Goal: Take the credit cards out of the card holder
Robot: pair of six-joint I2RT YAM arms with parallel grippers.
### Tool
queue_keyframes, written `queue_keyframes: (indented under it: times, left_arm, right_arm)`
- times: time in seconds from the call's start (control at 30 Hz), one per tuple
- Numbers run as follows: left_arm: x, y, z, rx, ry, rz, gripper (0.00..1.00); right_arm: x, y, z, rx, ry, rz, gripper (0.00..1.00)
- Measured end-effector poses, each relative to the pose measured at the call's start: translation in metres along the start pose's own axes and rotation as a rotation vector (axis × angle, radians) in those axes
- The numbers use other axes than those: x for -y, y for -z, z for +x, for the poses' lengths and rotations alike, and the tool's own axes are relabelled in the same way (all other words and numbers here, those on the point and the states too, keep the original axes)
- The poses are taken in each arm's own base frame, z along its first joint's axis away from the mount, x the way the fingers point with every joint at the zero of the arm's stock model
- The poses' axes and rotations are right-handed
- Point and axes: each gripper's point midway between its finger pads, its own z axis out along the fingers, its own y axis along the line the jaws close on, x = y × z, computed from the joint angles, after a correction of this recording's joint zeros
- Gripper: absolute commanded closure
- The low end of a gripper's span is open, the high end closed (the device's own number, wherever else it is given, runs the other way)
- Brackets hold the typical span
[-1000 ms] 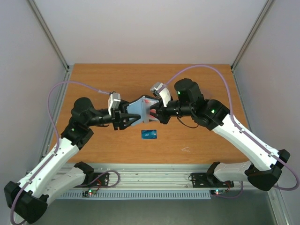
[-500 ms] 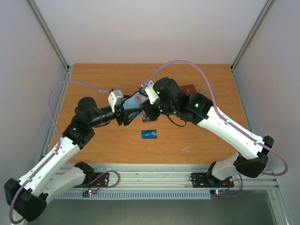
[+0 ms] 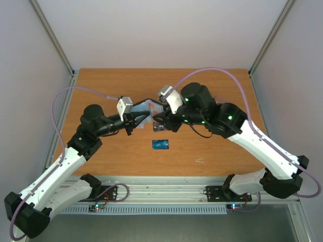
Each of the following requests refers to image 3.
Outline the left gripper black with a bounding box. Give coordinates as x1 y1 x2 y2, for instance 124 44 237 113
96 108 150 137

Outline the black VIP credit card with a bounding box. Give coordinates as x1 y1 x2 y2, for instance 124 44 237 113
152 122 167 132

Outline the blue credit card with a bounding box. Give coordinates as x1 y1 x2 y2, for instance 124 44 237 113
152 140 170 150

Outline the red white credit card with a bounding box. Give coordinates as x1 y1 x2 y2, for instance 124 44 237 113
148 102 164 115

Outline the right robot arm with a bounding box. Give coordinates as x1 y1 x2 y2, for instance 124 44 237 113
153 82 309 200

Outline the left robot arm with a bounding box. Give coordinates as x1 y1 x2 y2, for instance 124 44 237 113
4 104 151 241

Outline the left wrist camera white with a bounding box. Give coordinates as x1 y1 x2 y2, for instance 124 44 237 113
117 96 133 122

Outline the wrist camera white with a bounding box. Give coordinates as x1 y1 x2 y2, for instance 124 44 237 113
158 85 183 114
117 96 133 122

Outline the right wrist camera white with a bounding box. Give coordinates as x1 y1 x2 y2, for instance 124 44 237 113
158 85 183 114

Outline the aluminium rail frame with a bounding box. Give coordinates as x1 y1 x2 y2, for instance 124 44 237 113
27 175 301 205

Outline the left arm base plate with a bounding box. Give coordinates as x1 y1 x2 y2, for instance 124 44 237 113
80 186 118 202

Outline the grey slotted cable duct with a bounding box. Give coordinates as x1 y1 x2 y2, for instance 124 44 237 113
62 204 227 216

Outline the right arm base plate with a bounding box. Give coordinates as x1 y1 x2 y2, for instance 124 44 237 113
203 186 252 202

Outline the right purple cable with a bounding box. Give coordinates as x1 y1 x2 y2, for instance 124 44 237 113
166 67 321 198

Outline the purple cable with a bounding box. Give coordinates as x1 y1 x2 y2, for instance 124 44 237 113
9 87 121 240
166 67 321 198

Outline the left corner aluminium post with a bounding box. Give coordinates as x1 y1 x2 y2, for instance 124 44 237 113
28 0 75 77

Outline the corner aluminium post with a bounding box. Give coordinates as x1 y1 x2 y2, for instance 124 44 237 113
28 0 75 77
248 0 297 78

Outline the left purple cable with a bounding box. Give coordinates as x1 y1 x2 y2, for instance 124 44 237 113
9 87 121 240

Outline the right corner aluminium post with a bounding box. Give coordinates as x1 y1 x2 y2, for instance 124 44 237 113
248 0 297 78

